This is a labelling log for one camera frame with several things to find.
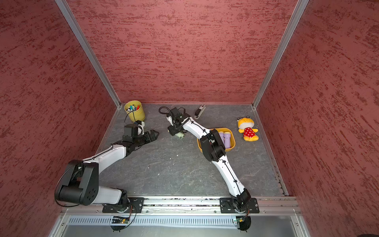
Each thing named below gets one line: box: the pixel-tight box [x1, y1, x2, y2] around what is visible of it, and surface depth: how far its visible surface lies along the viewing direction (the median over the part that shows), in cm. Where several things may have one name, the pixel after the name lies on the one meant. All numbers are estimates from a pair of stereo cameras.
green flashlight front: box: [174, 132, 185, 140], surface depth 101 cm
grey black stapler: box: [194, 103, 206, 120], surface depth 116 cm
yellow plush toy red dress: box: [236, 115, 260, 142], surface depth 102 cm
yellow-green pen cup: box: [123, 100, 146, 122], surface depth 104 cm
